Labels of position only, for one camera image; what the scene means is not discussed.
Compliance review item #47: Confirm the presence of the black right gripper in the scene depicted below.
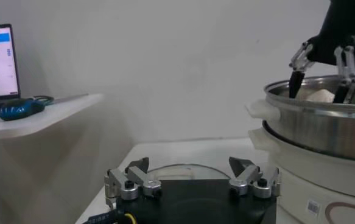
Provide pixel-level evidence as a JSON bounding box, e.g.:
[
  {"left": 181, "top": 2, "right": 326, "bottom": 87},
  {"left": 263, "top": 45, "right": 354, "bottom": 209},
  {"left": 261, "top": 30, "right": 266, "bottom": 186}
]
[{"left": 289, "top": 0, "right": 355, "bottom": 104}]

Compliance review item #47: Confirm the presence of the steel perforated steamer basket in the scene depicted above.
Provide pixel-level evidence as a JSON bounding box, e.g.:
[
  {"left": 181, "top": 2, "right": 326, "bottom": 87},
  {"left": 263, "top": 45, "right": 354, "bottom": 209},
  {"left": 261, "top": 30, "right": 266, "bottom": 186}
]
[{"left": 245, "top": 74, "right": 355, "bottom": 164}]

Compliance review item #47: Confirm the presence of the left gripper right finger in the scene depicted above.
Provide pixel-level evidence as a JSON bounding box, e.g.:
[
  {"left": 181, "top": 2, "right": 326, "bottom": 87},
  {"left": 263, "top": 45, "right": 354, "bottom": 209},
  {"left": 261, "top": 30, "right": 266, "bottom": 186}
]
[{"left": 228, "top": 156, "right": 282, "bottom": 200}]

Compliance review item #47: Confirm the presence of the white electric cooker base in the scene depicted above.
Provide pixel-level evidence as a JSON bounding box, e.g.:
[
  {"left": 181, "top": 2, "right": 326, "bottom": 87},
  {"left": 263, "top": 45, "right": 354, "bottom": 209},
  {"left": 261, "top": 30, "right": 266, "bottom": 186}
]
[{"left": 247, "top": 127, "right": 355, "bottom": 224}]

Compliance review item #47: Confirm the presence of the white side table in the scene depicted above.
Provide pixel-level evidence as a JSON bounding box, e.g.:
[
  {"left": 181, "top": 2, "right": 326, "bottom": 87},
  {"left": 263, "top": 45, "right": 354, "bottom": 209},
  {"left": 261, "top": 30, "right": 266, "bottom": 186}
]
[{"left": 0, "top": 93, "right": 105, "bottom": 141}]

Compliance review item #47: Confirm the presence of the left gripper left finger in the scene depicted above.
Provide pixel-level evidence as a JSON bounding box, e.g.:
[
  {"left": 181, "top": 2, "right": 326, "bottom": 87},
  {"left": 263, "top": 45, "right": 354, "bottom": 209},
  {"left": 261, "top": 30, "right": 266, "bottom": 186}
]
[{"left": 104, "top": 156, "right": 163, "bottom": 205}]

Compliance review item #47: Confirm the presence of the round glass lid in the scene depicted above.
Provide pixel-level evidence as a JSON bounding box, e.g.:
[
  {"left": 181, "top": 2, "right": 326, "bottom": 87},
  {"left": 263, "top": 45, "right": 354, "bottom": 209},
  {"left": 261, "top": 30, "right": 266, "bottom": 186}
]
[{"left": 146, "top": 163, "right": 231, "bottom": 181}]

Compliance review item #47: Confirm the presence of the white steamed baozi bun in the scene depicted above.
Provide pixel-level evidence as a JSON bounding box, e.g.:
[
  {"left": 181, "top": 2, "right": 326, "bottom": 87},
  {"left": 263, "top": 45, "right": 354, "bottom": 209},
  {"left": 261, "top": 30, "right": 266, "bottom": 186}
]
[{"left": 297, "top": 88, "right": 336, "bottom": 103}]

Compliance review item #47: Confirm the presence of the blue computer mouse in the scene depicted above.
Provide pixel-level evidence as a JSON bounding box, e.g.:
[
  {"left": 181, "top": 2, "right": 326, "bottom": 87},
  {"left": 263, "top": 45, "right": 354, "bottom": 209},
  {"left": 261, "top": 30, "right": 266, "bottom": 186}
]
[{"left": 0, "top": 99, "right": 46, "bottom": 122}]

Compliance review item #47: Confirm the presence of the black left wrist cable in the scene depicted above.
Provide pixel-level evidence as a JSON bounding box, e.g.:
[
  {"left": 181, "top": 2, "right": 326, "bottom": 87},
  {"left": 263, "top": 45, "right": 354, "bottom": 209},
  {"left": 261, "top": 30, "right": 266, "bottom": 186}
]
[{"left": 82, "top": 209, "right": 138, "bottom": 224}]

